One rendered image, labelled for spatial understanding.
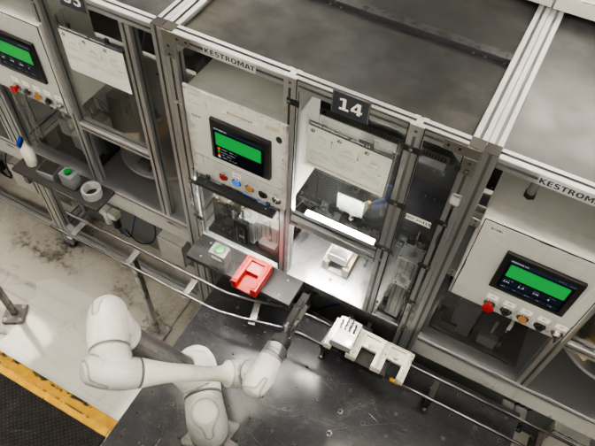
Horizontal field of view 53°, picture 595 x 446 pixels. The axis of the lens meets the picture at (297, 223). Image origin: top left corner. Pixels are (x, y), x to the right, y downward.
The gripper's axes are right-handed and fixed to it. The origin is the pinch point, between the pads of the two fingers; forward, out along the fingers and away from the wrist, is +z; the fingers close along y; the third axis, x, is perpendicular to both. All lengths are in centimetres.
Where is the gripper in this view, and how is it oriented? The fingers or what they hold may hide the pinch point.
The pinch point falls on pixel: (303, 304)
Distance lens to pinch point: 240.2
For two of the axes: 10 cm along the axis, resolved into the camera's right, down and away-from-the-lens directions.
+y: 0.4, -5.9, -8.1
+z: 4.7, -7.0, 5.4
